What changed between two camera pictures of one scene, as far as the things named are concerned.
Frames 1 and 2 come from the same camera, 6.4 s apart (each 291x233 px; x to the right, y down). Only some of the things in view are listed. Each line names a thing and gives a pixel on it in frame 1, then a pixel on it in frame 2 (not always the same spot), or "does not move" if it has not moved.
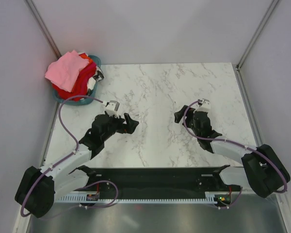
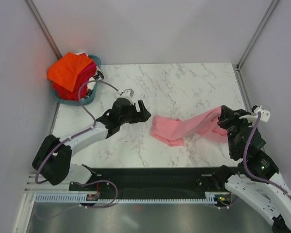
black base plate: (183, 179) does not move
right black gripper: (179, 115) -> (226, 113)
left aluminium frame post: (30, 4) does not move
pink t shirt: (63, 73) -> (204, 126)
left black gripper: (128, 128) -> (142, 116)
